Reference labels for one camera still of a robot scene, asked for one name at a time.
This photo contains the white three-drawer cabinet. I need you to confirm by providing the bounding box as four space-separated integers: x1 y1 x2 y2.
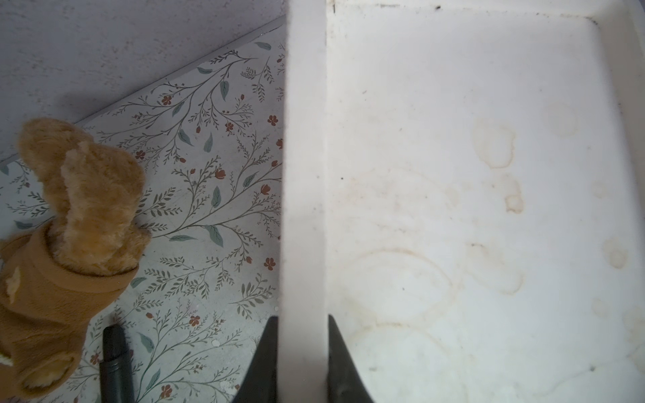
278 1 644 402

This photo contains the floral table mat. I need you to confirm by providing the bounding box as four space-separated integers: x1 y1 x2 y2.
25 19 287 402

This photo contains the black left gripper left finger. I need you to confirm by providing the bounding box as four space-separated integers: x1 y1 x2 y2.
232 316 278 403

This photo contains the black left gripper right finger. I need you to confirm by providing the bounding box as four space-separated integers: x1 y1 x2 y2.
328 315 374 403

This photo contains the brown plush toy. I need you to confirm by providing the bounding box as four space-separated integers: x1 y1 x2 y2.
1 118 151 399

